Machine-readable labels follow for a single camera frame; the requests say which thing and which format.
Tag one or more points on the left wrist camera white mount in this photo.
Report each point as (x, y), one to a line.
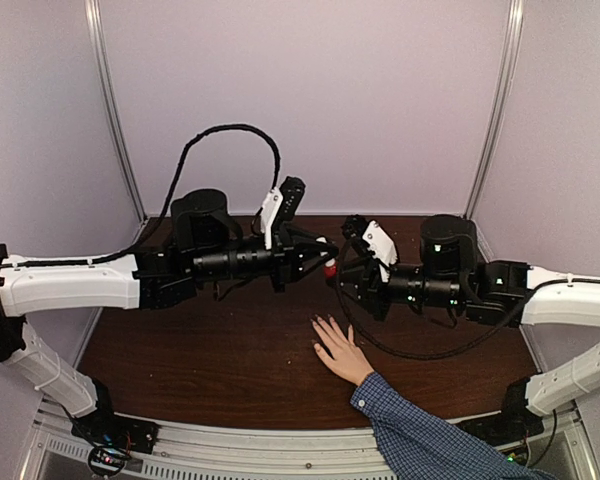
(280, 205)

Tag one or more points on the right aluminium corner post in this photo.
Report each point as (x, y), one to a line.
(506, 74)

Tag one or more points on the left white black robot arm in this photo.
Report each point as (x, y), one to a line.
(205, 245)

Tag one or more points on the left aluminium corner post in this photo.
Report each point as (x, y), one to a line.
(98, 42)

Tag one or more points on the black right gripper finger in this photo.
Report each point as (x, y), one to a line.
(352, 258)
(353, 289)

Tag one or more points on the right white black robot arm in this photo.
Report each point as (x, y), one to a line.
(499, 294)

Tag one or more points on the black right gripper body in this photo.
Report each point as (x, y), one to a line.
(378, 305)

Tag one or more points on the aluminium corner post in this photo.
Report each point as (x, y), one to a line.
(98, 42)
(506, 74)

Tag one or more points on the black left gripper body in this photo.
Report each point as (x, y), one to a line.
(284, 253)

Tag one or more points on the white nail polish cap brush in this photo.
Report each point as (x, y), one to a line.
(328, 253)

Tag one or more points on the red nail polish bottle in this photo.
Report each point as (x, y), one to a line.
(330, 269)

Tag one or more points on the blue checked shirt forearm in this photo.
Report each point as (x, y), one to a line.
(418, 445)

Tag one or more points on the round green circuit board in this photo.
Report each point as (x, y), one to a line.
(106, 461)

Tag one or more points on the pale hand with long nails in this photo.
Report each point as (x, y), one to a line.
(338, 351)

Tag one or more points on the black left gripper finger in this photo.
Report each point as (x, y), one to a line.
(309, 240)
(307, 263)

